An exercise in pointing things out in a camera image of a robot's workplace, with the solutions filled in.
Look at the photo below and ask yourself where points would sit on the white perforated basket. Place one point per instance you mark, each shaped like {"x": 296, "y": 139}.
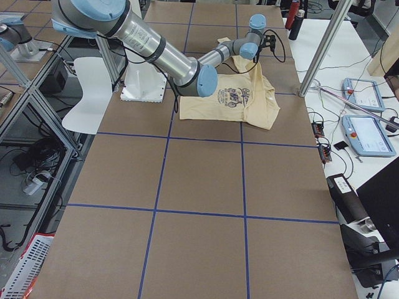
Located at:
{"x": 29, "y": 265}

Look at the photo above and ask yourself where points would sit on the white power strip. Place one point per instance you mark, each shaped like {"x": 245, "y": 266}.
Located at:
{"x": 35, "y": 184}

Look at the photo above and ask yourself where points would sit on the red bottle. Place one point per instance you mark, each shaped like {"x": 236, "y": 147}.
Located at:
{"x": 294, "y": 7}

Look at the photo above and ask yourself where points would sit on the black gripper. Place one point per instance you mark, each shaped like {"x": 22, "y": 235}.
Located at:
{"x": 257, "y": 57}

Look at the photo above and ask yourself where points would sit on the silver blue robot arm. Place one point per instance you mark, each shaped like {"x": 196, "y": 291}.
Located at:
{"x": 14, "y": 33}
{"x": 115, "y": 19}

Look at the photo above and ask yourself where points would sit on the black monitor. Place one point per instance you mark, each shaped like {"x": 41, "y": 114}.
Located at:
{"x": 379, "y": 197}

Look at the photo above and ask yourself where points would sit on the upper teach pendant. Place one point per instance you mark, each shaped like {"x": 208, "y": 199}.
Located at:
{"x": 364, "y": 93}

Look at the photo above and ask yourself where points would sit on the teach pendant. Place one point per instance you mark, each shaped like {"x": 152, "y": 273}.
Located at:
{"x": 364, "y": 93}
{"x": 366, "y": 136}

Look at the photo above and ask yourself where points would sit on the orange circuit board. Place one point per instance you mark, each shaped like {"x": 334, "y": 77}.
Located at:
{"x": 324, "y": 152}
{"x": 318, "y": 129}

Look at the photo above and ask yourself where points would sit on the black bottle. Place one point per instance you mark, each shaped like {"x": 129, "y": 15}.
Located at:
{"x": 298, "y": 19}

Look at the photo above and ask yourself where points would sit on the black labelled box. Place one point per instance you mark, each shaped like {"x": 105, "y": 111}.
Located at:
{"x": 348, "y": 206}

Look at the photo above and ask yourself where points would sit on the white plastic chair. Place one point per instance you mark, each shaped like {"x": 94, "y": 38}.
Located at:
{"x": 86, "y": 116}

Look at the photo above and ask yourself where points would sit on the aluminium frame post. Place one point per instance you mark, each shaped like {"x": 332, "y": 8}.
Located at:
{"x": 326, "y": 41}

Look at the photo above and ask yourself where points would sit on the lower teach pendant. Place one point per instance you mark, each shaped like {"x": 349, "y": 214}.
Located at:
{"x": 366, "y": 136}

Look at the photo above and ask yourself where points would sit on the cream long-sleeve printed shirt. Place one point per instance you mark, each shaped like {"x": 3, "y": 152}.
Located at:
{"x": 247, "y": 97}

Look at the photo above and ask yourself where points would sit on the aluminium frame rack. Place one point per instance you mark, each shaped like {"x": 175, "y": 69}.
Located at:
{"x": 34, "y": 142}

